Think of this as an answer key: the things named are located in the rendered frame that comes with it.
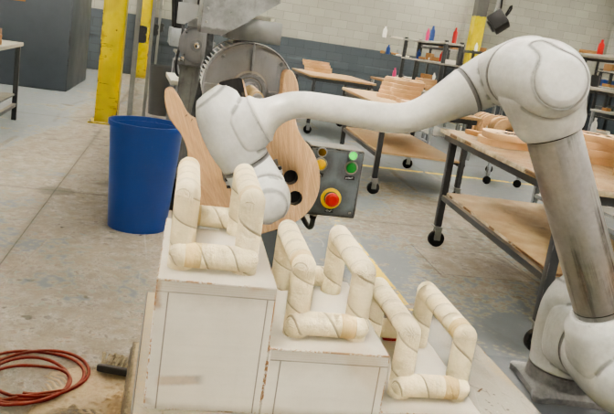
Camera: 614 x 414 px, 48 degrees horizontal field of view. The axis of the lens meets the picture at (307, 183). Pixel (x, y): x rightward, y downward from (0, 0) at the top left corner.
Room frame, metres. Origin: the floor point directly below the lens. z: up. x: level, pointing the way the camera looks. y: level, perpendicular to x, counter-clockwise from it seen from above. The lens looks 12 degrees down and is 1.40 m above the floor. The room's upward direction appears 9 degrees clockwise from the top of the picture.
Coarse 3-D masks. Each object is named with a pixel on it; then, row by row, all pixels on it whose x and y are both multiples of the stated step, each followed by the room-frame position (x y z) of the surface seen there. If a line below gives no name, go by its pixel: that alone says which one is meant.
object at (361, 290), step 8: (352, 272) 0.88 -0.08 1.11; (352, 280) 0.88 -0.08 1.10; (360, 280) 0.87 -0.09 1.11; (368, 280) 0.87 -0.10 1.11; (352, 288) 0.87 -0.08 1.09; (360, 288) 0.87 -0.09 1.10; (368, 288) 0.87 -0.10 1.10; (352, 296) 0.87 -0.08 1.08; (360, 296) 0.87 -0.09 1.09; (368, 296) 0.87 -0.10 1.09; (352, 304) 0.87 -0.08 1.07; (360, 304) 0.87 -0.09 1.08; (368, 304) 0.87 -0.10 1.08; (352, 312) 0.87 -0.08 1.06; (360, 312) 0.87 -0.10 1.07; (368, 312) 0.88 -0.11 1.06
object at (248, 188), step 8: (240, 168) 0.99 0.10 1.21; (248, 168) 0.98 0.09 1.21; (240, 176) 0.94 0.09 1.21; (248, 176) 0.93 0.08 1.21; (256, 176) 0.96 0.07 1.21; (240, 184) 0.91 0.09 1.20; (248, 184) 0.88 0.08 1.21; (256, 184) 0.89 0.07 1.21; (240, 192) 0.87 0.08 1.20; (248, 192) 0.85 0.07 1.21; (256, 192) 0.85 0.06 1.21; (248, 200) 0.84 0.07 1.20; (256, 200) 0.84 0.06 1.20; (264, 200) 0.85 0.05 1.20
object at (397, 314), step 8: (376, 280) 1.05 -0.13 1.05; (384, 280) 1.05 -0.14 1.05; (376, 288) 1.03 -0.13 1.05; (384, 288) 1.02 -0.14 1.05; (376, 296) 1.01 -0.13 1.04; (384, 296) 0.99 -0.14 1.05; (392, 296) 0.98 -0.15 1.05; (384, 304) 0.97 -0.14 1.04; (392, 304) 0.96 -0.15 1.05; (400, 304) 0.95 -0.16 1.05; (384, 312) 0.97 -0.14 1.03; (392, 312) 0.94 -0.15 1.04; (400, 312) 0.93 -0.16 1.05; (408, 312) 0.93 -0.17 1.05; (392, 320) 0.93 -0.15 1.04; (400, 320) 0.91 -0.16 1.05; (408, 320) 0.90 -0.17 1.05; (400, 328) 0.89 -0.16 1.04; (408, 328) 0.89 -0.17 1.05; (416, 328) 0.89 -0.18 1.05
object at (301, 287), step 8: (296, 272) 0.85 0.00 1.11; (304, 272) 0.85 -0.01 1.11; (312, 272) 0.86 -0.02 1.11; (296, 280) 0.85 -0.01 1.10; (304, 280) 0.85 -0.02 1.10; (312, 280) 0.86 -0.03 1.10; (296, 288) 0.85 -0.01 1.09; (304, 288) 0.85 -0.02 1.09; (312, 288) 0.87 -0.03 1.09; (288, 296) 0.86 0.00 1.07; (296, 296) 0.85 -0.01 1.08; (304, 296) 0.85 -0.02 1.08; (288, 304) 0.86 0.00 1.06; (296, 304) 0.85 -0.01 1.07; (304, 304) 0.85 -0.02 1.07; (288, 312) 0.86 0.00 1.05; (296, 312) 0.85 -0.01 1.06; (304, 312) 0.86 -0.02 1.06; (296, 336) 0.85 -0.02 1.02
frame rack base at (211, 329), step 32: (160, 256) 0.87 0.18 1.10; (160, 288) 0.78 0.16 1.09; (192, 288) 0.79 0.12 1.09; (224, 288) 0.80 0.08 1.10; (256, 288) 0.81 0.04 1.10; (160, 320) 0.79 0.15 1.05; (192, 320) 0.79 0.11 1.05; (224, 320) 0.80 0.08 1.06; (256, 320) 0.81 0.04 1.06; (160, 352) 0.79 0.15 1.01; (192, 352) 0.79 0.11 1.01; (224, 352) 0.80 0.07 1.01; (256, 352) 0.81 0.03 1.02; (160, 384) 0.79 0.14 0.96; (192, 384) 0.79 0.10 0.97; (224, 384) 0.80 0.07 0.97; (256, 384) 0.81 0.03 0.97
